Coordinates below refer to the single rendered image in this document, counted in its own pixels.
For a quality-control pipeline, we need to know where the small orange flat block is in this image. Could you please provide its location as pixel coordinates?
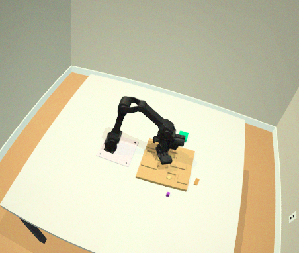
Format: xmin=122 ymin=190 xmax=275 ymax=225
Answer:
xmin=193 ymin=178 xmax=199 ymax=185

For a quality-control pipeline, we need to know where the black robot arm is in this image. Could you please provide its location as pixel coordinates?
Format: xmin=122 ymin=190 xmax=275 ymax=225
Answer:
xmin=104 ymin=96 xmax=186 ymax=154

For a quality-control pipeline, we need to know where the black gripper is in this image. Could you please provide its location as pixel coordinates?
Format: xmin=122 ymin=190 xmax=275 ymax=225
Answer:
xmin=153 ymin=136 xmax=172 ymax=165

